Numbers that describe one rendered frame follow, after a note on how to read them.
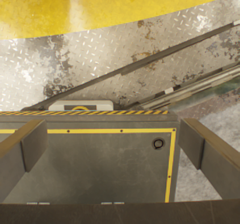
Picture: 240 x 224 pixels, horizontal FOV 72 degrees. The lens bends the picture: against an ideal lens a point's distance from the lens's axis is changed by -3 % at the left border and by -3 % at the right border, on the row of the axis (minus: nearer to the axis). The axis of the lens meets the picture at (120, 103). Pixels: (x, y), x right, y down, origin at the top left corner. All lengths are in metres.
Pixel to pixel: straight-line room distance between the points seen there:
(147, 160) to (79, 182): 0.24
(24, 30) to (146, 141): 0.70
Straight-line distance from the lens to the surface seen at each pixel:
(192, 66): 0.88
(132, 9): 0.83
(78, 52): 0.82
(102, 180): 0.62
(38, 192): 0.70
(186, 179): 1.11
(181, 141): 0.16
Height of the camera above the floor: 0.80
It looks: 75 degrees down
